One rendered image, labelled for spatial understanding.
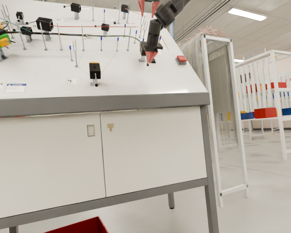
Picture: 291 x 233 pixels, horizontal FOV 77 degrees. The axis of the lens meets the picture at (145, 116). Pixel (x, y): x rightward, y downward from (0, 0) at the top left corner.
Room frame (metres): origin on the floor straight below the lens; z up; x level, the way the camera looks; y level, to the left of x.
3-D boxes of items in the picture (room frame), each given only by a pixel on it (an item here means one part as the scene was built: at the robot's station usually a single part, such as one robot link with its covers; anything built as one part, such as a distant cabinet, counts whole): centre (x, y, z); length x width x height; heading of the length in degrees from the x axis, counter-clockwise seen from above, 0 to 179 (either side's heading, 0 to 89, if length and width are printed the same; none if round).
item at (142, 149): (0.95, -0.05, 0.60); 0.55 x 0.03 x 0.39; 108
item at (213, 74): (2.20, -0.42, 0.78); 1.39 x 0.45 x 1.56; 25
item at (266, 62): (5.08, -0.98, 1.23); 4.90 x 0.07 x 0.78; 25
